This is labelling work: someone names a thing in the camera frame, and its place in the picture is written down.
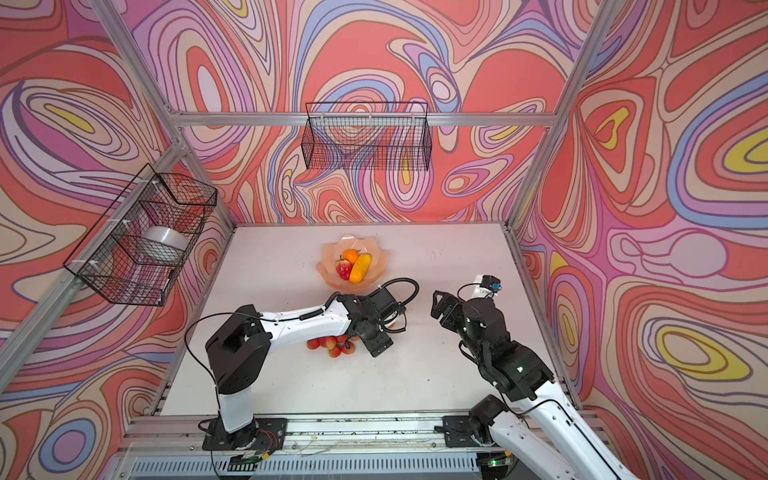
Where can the black wire basket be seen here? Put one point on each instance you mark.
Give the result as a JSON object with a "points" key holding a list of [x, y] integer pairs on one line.
{"points": [[367, 135], [137, 249]]}

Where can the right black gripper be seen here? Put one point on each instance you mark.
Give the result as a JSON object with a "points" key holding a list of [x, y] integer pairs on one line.
{"points": [[442, 306]]}

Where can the peach plastic fruit bowl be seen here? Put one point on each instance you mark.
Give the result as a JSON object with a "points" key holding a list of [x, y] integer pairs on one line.
{"points": [[332, 252]]}

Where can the small orange fake fruit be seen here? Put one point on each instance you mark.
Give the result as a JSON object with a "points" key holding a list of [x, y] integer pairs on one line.
{"points": [[350, 256]]}

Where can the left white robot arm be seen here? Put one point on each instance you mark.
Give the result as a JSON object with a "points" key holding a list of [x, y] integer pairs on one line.
{"points": [[237, 351]]}

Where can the red fake grape bunch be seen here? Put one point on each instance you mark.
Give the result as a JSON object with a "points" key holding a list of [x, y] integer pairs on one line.
{"points": [[334, 345]]}

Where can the silver tape roll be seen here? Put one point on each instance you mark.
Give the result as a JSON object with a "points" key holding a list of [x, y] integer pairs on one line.
{"points": [[164, 244]]}

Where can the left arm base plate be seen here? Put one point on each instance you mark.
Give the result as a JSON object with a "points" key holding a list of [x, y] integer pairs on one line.
{"points": [[262, 435]]}

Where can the black wire basket left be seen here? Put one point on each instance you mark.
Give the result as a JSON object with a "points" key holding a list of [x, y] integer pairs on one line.
{"points": [[137, 249]]}

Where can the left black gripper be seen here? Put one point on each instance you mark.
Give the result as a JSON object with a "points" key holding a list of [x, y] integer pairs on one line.
{"points": [[382, 345]]}

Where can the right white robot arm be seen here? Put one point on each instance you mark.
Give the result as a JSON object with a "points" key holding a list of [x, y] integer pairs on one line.
{"points": [[530, 417]]}

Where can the black wire basket back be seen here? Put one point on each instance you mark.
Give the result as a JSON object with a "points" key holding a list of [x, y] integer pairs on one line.
{"points": [[367, 135]]}

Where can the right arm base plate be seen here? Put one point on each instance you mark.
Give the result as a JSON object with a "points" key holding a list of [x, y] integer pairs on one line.
{"points": [[464, 431]]}

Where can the aluminium front rail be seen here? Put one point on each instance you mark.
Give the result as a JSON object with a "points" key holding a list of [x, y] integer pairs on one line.
{"points": [[305, 434]]}

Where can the yellow fake squash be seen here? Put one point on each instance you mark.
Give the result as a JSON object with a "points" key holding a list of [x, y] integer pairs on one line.
{"points": [[360, 269]]}

